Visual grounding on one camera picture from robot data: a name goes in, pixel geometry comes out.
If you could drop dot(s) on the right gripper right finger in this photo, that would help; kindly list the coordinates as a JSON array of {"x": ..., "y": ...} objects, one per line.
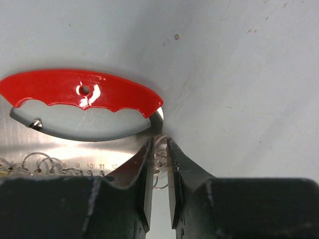
[{"x": 203, "y": 206}]

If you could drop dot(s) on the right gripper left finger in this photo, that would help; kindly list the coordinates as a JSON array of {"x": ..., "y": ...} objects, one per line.
[{"x": 116, "y": 206}]

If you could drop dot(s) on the red handled metal key holder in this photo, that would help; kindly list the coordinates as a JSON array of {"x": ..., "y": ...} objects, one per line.
[{"x": 68, "y": 122}]

